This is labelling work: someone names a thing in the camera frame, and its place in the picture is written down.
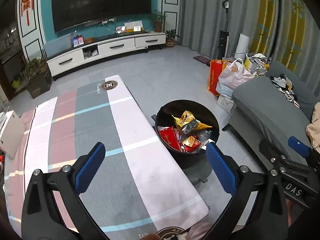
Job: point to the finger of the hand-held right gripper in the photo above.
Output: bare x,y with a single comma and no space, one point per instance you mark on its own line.
298,144
271,152

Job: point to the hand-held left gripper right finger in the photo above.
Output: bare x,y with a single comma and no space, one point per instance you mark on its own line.
221,167

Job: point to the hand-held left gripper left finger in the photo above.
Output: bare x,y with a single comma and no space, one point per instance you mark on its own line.
91,165

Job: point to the yellow snack bag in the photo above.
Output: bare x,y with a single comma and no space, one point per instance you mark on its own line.
186,120

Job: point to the red cigarette box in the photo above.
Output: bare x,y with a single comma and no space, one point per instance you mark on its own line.
170,136

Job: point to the black trash bin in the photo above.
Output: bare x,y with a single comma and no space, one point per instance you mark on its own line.
175,107

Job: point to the beige fleece blanket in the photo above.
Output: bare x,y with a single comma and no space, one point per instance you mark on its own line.
313,130

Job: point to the plaid tablecloth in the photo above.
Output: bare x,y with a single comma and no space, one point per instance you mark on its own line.
112,167

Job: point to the grey sofa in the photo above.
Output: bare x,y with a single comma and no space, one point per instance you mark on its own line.
262,105

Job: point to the black white garment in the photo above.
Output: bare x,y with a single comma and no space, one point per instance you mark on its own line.
285,87

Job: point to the white carton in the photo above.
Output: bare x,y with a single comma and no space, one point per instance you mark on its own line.
225,102

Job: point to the person's pink clothing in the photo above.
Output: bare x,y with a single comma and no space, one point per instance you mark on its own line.
200,231

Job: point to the white plastic bag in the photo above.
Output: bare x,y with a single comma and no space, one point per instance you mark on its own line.
232,77

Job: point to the white storage box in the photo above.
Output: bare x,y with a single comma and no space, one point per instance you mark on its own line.
11,135

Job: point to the orange shopping bag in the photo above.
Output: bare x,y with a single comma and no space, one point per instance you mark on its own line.
215,77

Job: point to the pile of clothes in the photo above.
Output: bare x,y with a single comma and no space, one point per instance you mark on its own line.
257,62

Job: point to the potted plants in dark planter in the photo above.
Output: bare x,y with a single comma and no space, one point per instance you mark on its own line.
37,80

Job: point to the dark red floor mat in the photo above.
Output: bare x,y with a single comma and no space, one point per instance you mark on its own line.
202,58

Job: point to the white cylinder appliance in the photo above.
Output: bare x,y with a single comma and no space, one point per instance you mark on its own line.
243,43

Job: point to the upright vacuum cleaner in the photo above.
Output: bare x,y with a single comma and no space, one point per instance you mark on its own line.
222,42

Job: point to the white television cabinet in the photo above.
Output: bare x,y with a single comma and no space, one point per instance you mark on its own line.
112,46

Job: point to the glass fish tank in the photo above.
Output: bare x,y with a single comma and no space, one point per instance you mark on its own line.
57,46

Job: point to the yellow curtain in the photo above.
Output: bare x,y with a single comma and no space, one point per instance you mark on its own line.
270,17

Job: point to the small potted plant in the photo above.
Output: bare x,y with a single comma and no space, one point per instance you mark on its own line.
170,41

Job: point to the dark wooden display cabinet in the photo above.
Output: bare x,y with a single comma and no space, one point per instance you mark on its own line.
10,55

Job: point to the white desk calendar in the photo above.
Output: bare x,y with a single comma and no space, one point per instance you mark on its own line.
135,26

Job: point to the tall potted plant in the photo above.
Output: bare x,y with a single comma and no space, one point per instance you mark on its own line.
158,26

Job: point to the grey curtain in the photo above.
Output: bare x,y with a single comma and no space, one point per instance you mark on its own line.
200,12

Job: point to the black television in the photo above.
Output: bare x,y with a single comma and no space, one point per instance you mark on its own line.
100,2

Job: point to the small photo frame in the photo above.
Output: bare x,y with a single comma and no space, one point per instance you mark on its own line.
120,29

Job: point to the red knot wall decoration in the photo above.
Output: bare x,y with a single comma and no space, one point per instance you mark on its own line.
27,0

